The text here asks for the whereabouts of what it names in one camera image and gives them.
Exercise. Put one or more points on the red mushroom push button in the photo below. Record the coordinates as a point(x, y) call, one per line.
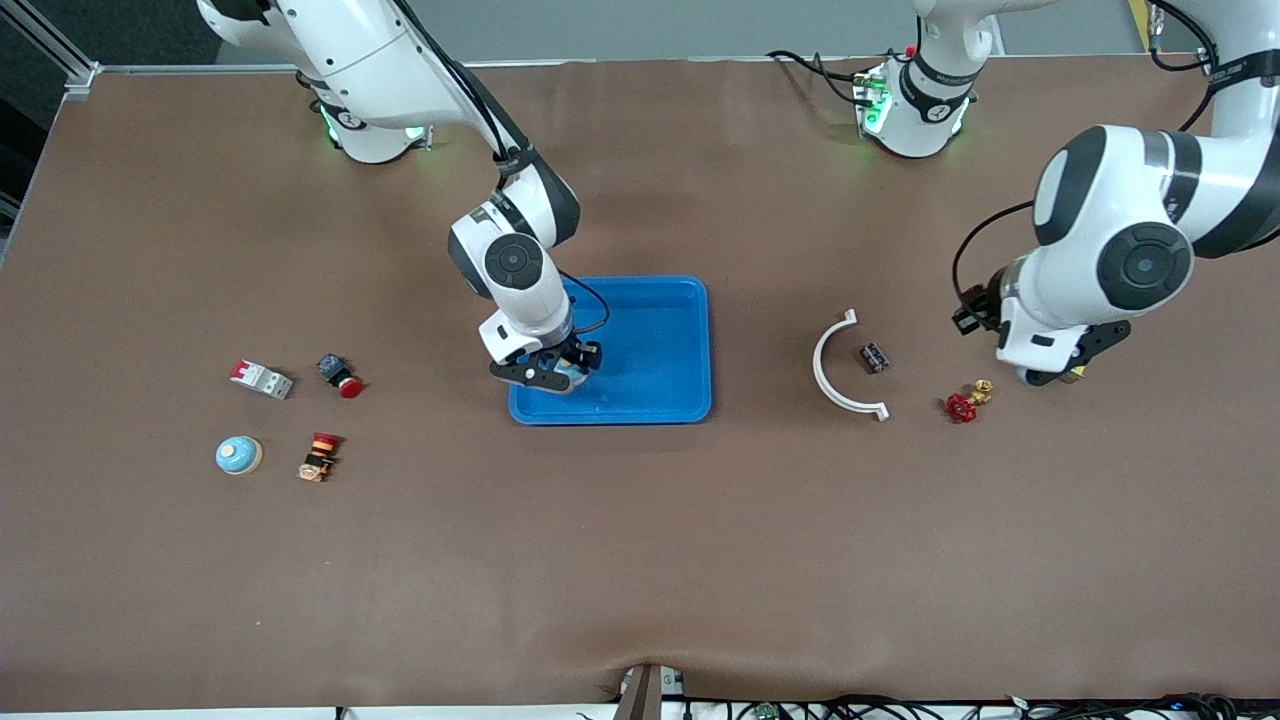
point(340, 375)

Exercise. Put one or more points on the dark brown capacitor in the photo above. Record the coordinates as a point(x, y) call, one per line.
point(875, 357)

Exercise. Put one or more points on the grey metal stand bracket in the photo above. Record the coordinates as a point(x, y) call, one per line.
point(648, 695)

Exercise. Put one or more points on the brown table mat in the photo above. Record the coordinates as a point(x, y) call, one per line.
point(640, 550)

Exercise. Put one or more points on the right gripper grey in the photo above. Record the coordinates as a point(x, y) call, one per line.
point(582, 353)

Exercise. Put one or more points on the red orange button switch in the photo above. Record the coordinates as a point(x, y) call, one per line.
point(320, 457)

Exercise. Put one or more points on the blue plastic tray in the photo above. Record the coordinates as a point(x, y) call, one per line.
point(660, 340)

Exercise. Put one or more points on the white curved plastic bracket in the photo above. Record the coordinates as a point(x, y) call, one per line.
point(816, 360)

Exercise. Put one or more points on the aluminium frame profile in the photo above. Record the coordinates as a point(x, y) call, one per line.
point(82, 78)

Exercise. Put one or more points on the white red circuit breaker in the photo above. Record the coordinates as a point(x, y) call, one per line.
point(262, 379)

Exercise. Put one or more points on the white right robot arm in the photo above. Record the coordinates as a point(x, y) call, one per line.
point(350, 50)

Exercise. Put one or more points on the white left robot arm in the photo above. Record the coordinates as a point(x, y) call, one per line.
point(1110, 190)

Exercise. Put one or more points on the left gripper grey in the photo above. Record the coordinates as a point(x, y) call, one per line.
point(975, 312)

